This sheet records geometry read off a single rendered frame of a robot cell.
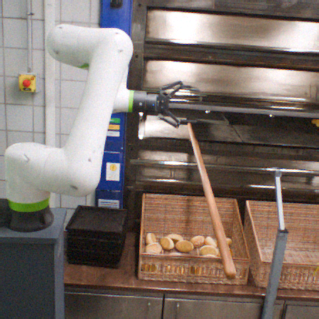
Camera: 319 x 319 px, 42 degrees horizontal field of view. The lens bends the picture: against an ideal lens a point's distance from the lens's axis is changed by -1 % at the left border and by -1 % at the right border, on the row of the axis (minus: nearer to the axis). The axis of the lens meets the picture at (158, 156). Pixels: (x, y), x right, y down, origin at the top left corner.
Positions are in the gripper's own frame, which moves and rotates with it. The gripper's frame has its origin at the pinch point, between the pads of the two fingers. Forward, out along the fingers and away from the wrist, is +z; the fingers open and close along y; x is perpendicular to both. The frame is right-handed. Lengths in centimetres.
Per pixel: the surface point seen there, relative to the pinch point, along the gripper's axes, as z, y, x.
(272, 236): 57, 83, -47
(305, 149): 70, 31, -56
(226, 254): 6, 29, 70
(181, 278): 2, 89, -7
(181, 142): -1, 32, -55
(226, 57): 19, -17, -56
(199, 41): 3, -24, -51
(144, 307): -15, 103, -1
